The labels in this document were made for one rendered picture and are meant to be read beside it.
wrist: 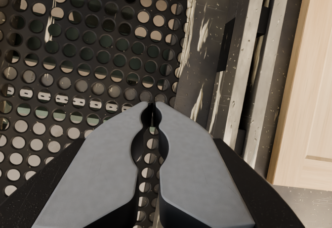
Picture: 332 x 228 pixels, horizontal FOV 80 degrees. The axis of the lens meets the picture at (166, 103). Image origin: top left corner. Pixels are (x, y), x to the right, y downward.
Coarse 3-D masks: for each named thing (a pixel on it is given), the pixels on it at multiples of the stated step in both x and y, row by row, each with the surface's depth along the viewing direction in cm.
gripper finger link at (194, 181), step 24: (168, 120) 10; (192, 120) 10; (168, 144) 9; (192, 144) 9; (168, 168) 7; (192, 168) 7; (216, 168) 7; (168, 192) 6; (192, 192) 7; (216, 192) 7; (168, 216) 6; (192, 216) 6; (216, 216) 6; (240, 216) 6
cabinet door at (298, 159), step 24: (312, 0) 36; (312, 24) 36; (312, 48) 37; (288, 72) 38; (312, 72) 37; (288, 96) 37; (312, 96) 37; (288, 120) 37; (312, 120) 38; (288, 144) 37; (312, 144) 38; (288, 168) 37; (312, 168) 38
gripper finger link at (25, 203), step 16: (80, 144) 8; (64, 160) 8; (32, 176) 7; (48, 176) 7; (16, 192) 6; (32, 192) 6; (48, 192) 6; (0, 208) 6; (16, 208) 6; (32, 208) 6; (0, 224) 5; (16, 224) 6; (32, 224) 6
